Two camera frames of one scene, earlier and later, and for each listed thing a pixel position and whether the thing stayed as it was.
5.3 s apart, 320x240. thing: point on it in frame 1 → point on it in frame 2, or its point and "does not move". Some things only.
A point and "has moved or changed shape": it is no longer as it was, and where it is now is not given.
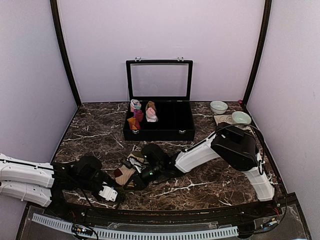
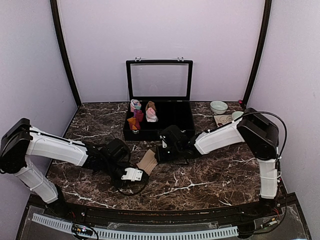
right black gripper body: [157, 170] → [173, 155]
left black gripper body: [109, 182] → [120, 185]
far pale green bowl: [218, 107] does not move
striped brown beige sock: [123, 174] has moved or changed shape
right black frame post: [268, 9] does not move
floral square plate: [227, 119] does not move
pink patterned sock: [150, 115] does not move
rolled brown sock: [150, 104] does not move
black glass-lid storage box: [168, 83] does not move
